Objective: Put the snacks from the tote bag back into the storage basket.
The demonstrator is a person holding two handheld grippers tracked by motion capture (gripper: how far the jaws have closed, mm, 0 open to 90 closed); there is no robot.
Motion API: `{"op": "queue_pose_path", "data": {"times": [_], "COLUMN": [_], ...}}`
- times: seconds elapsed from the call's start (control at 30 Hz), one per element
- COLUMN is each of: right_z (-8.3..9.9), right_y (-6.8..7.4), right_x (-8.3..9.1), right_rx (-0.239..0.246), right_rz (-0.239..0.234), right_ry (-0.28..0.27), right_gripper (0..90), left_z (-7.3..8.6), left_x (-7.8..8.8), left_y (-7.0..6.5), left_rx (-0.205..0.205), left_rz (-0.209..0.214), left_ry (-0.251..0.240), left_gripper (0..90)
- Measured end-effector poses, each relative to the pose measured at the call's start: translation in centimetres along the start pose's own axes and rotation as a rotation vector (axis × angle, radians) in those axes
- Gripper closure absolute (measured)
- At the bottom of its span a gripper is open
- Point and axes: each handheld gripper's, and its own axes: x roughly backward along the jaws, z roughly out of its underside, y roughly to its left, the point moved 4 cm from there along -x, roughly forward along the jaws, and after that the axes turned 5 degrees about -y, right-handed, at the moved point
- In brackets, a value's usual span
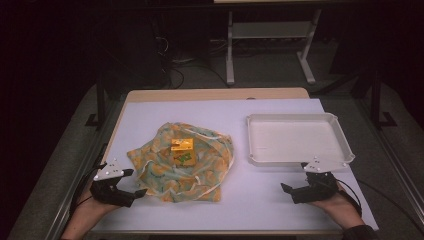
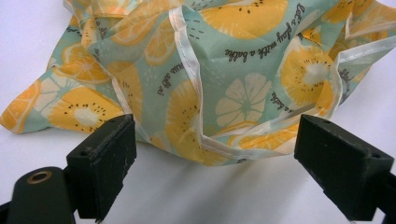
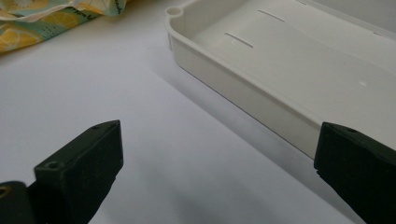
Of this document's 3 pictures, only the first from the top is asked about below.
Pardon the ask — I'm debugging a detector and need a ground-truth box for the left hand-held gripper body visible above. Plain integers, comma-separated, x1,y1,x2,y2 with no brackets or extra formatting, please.
89,158,135,208

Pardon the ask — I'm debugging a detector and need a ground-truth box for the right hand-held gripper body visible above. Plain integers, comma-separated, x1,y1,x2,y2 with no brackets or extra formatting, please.
292,156,350,205

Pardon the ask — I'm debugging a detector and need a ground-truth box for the white plastic tray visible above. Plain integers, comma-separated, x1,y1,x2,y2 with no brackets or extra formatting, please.
245,112,356,168

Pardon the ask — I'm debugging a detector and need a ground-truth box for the yellow juice carton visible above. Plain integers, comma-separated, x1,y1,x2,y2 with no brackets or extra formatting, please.
170,137,197,168

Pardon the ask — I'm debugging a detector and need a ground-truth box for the floral mesh drawstring bag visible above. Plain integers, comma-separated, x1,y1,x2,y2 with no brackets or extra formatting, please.
126,121,236,204

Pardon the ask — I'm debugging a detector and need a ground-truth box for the person's right hand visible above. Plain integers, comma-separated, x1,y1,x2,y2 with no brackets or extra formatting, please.
311,184,366,231

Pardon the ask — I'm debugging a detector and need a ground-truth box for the person's left hand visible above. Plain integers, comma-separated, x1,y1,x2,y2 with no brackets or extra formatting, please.
77,184,122,222

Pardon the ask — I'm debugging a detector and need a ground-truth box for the white table mat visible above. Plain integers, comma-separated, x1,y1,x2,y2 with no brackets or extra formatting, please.
90,98,380,233

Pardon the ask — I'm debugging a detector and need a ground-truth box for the white metal stand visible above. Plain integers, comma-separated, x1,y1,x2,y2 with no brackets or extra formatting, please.
225,9,323,86

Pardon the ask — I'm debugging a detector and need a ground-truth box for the aluminium frame rail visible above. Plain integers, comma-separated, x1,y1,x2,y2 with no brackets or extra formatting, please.
43,98,129,240
352,96,424,219

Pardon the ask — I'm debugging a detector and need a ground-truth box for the left hand-held gripper cable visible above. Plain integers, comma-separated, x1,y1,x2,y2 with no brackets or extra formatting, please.
68,162,108,217

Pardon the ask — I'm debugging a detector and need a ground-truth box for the hand-held gripper cable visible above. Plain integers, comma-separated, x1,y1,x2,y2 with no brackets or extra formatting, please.
68,162,108,217
335,178,424,234

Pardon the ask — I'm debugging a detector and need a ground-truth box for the right hand-held gripper cable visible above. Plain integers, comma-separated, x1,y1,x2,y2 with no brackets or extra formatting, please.
335,178,424,234

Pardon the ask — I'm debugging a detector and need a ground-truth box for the black metal post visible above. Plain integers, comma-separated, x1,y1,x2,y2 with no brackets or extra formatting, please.
369,68,398,130
84,71,108,130

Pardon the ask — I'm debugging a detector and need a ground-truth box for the bundle of floor cables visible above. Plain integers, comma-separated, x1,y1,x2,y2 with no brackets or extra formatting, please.
151,33,231,90

